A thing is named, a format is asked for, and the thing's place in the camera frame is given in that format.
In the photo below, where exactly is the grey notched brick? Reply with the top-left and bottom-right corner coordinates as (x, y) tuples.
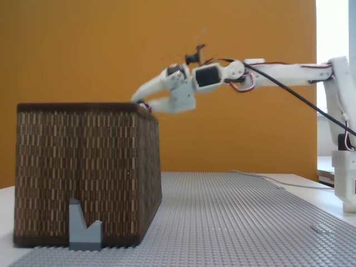
(68, 197), (102, 251)

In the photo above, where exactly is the white cable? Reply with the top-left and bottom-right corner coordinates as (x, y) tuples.
(230, 169), (335, 190)

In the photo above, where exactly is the grey studded baseplate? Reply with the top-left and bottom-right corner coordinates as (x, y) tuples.
(151, 171), (354, 231)
(8, 226), (356, 267)

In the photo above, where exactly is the black cable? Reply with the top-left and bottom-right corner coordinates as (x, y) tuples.
(243, 62), (356, 137)

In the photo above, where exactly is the red servo wire loop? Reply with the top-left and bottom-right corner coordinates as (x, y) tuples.
(231, 72), (255, 94)

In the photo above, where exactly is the small black camera module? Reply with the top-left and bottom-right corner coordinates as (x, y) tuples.
(185, 43), (207, 67)

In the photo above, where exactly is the brown woven fabric bin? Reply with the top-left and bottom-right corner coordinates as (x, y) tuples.
(13, 102), (164, 249)

